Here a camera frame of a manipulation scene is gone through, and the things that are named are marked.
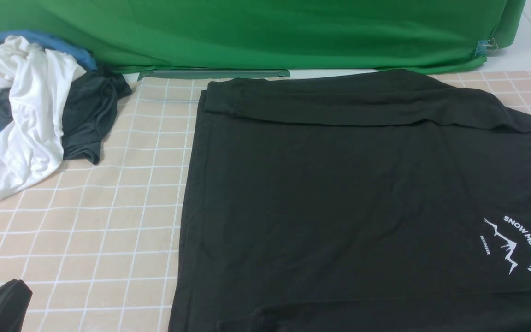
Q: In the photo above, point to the dark gray long-sleeve shirt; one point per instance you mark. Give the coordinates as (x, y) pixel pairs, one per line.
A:
(378, 202)

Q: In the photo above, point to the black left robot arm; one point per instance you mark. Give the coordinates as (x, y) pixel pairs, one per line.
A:
(15, 297)

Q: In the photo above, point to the white crumpled shirt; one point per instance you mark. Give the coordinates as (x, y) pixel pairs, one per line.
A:
(38, 81)

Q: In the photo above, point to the beige checkered tablecloth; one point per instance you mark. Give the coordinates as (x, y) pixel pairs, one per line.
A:
(98, 245)

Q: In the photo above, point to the dark gray crumpled garment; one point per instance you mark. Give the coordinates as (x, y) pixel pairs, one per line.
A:
(90, 112)

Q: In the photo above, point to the green backdrop cloth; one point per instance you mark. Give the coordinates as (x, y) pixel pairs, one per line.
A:
(427, 36)

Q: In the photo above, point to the blue binder clip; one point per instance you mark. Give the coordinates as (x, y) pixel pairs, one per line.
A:
(483, 47)

